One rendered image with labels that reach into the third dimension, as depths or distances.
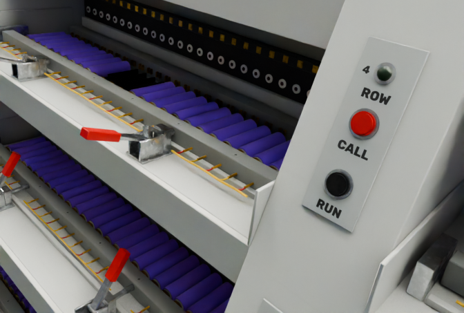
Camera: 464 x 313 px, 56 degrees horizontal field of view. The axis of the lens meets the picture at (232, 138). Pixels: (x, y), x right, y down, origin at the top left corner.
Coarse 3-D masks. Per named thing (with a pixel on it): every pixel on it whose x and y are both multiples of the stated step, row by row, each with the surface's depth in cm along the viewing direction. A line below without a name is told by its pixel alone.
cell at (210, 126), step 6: (234, 114) 51; (240, 114) 51; (216, 120) 49; (222, 120) 49; (228, 120) 49; (234, 120) 50; (240, 120) 51; (198, 126) 47; (204, 126) 47; (210, 126) 47; (216, 126) 48; (222, 126) 48; (210, 132) 47
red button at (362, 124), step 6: (360, 114) 28; (366, 114) 28; (354, 120) 28; (360, 120) 28; (366, 120) 28; (372, 120) 28; (354, 126) 28; (360, 126) 28; (366, 126) 28; (372, 126) 28; (354, 132) 28; (360, 132) 28; (366, 132) 28
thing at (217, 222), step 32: (0, 32) 70; (32, 32) 75; (0, 64) 63; (192, 64) 61; (0, 96) 62; (32, 96) 54; (64, 96) 55; (256, 96) 54; (64, 128) 50; (96, 128) 48; (128, 128) 49; (96, 160) 47; (128, 160) 43; (160, 160) 43; (128, 192) 44; (160, 192) 40; (192, 192) 39; (224, 192) 40; (256, 192) 31; (160, 224) 41; (192, 224) 38; (224, 224) 35; (256, 224) 33; (224, 256) 36
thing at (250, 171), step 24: (24, 48) 66; (72, 72) 57; (96, 96) 55; (120, 96) 51; (120, 120) 49; (144, 120) 49; (168, 120) 46; (192, 144) 44; (216, 144) 43; (240, 168) 40; (264, 168) 39; (240, 192) 38
